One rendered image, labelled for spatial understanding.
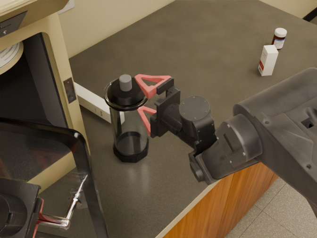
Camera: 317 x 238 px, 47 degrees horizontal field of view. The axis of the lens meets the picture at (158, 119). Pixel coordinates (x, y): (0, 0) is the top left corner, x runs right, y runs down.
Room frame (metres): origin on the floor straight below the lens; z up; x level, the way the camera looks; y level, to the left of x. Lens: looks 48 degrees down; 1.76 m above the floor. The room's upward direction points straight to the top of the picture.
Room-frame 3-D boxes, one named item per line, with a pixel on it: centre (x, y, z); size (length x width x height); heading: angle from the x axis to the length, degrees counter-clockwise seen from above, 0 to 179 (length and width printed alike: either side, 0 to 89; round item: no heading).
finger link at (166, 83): (0.56, 0.01, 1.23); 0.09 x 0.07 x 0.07; 45
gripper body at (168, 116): (0.51, -0.04, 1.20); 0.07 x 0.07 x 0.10; 45
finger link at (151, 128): (0.56, 0.01, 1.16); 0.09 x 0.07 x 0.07; 45
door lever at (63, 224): (0.30, 0.19, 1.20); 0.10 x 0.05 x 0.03; 77
